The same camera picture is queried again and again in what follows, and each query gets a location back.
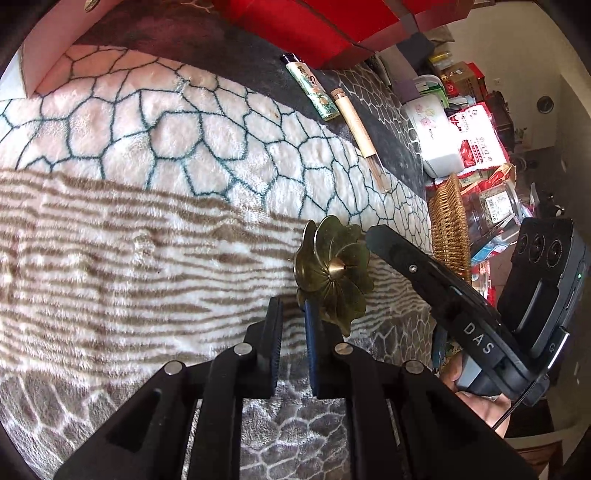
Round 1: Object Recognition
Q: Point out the brass flower-shaped dish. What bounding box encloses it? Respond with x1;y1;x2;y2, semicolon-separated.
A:
294;215;375;337

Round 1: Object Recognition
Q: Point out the glass tube with cork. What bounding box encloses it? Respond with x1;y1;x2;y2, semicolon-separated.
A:
331;88;388;193

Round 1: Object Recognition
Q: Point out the person right hand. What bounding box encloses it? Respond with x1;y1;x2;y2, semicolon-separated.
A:
440;352;512;427

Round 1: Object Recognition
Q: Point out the wicker basket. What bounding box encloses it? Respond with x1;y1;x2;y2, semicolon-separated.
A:
428;174;472;285

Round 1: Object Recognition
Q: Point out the patterned fleece blanket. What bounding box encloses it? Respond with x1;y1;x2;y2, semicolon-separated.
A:
1;1;431;479

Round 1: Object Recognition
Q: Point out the white floral tissue box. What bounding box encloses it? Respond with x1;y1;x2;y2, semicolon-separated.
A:
404;94;465;179

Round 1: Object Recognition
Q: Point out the red octagonal gift box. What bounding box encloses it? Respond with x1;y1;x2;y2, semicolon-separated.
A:
213;0;474;69

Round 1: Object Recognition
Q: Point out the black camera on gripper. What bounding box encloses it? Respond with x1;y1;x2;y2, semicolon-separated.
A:
497;217;590;359

